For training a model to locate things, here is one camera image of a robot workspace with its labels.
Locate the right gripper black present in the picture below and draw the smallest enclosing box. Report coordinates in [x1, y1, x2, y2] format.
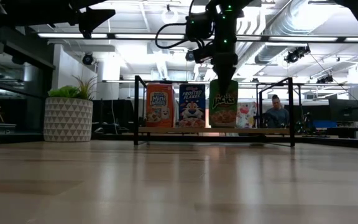
[193, 43, 239, 94]

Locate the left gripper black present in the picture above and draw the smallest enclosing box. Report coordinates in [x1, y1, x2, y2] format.
[48, 0, 116, 39]

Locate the green Apple Jacks cereal box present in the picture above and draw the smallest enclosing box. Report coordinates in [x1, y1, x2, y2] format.
[209, 79, 239, 128]

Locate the blue Frosted Flakes cereal box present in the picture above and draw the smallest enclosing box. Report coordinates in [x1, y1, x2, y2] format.
[178, 83, 206, 128]

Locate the orange Mini Wheats cereal box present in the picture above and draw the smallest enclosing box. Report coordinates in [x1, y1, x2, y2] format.
[145, 83, 176, 128]

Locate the black metal wooden board shelf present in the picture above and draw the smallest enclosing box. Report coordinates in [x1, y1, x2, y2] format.
[133, 75, 295, 147]

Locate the floral patterned cloth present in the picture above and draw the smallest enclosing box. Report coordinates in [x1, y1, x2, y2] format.
[236, 101, 257, 129]

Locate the overhead LED light bar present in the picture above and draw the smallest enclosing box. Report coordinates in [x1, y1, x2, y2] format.
[37, 32, 358, 44]

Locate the person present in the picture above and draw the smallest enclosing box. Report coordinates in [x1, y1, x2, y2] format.
[265, 94, 290, 129]

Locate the spiky grass plant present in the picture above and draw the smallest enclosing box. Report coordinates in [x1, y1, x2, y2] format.
[72, 74, 98, 100]

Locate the green leafy plant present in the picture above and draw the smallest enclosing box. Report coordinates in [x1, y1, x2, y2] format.
[47, 85, 81, 99]

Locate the black computer monitor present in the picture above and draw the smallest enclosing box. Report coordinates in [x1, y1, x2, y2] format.
[328, 98, 358, 123]
[93, 99, 135, 125]

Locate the white triangle pattern planter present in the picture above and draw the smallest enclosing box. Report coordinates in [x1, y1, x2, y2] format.
[43, 96, 94, 142]

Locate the blue desk object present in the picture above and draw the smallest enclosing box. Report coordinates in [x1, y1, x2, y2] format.
[312, 120, 337, 129]

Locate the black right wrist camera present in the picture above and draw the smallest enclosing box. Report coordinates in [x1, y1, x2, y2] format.
[185, 12, 214, 42]

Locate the black right camera cable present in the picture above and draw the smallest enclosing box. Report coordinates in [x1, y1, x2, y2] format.
[155, 22, 198, 50]

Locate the white ring ceiling fixture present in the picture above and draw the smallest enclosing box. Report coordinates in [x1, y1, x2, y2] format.
[161, 4, 180, 25]

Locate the black ceiling mounted camera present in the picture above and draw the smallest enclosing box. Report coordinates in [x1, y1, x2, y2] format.
[283, 45, 312, 65]
[316, 74, 334, 85]

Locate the silver ceiling air duct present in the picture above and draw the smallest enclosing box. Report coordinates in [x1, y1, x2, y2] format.
[237, 0, 347, 65]

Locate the grey metal bracket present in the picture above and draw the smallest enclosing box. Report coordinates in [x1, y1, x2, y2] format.
[0, 123, 17, 134]

